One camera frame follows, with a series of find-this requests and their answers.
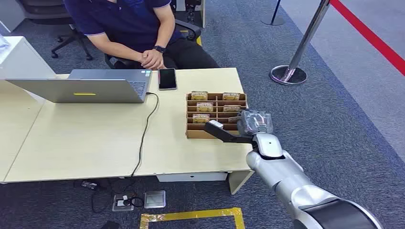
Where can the open floor socket box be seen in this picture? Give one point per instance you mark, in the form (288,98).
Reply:
(121,204)

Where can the chrome stanchion post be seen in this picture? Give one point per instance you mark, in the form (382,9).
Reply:
(299,53)

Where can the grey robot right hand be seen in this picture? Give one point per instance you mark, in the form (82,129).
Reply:
(254,121)

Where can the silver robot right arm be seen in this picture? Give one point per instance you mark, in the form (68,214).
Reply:
(284,177)

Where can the beige desk leg panel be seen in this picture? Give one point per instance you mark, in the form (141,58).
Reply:
(239,181)

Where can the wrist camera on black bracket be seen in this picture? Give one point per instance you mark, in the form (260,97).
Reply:
(228,135)

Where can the person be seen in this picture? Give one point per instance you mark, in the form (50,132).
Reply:
(133,22)

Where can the silver floor socket cover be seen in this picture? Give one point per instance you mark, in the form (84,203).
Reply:
(155,199)

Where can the white under-desk drawer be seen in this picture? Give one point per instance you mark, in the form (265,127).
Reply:
(193,177)

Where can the black power adapter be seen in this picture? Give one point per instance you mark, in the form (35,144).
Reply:
(89,185)

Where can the person's right hand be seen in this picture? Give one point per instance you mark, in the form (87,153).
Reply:
(142,58)

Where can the white side cabinet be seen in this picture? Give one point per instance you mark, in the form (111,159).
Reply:
(22,60)

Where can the black smartphone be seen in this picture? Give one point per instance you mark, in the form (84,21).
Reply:
(167,79)

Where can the red barrier belt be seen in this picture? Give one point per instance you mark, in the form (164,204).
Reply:
(370,36)

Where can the black swivel office chair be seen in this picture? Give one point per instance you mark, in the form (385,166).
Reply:
(60,19)

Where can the black wristwatch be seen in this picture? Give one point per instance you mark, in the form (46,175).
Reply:
(159,49)

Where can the dark stanchion post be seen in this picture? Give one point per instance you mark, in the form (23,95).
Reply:
(274,17)

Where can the brown wooden card holder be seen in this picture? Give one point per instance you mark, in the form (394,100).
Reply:
(202,132)

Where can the person's left forearm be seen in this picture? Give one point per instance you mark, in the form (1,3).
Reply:
(166,30)

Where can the person's right forearm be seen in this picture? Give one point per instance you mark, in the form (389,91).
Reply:
(114,47)

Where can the silver laptop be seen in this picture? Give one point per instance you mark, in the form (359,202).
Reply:
(82,90)

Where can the person's left hand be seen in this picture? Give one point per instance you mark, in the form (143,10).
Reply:
(155,60)

